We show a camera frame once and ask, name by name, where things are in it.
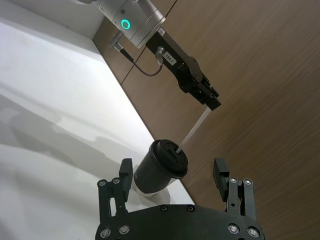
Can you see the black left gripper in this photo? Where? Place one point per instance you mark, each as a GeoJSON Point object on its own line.
{"type": "Point", "coordinates": [172, 60]}

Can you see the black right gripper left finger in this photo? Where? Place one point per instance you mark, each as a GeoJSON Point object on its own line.
{"type": "Point", "coordinates": [124, 180]}

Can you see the white table cloth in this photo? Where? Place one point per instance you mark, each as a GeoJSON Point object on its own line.
{"type": "Point", "coordinates": [50, 112]}

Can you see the black plastic cup lid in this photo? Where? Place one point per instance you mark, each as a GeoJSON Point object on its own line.
{"type": "Point", "coordinates": [170, 157]}

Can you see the black paper cup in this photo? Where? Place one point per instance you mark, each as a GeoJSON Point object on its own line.
{"type": "Point", "coordinates": [152, 175]}

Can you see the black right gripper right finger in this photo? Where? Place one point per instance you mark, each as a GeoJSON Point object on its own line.
{"type": "Point", "coordinates": [221, 178]}

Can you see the white straw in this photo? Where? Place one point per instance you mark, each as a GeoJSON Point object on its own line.
{"type": "Point", "coordinates": [197, 125]}

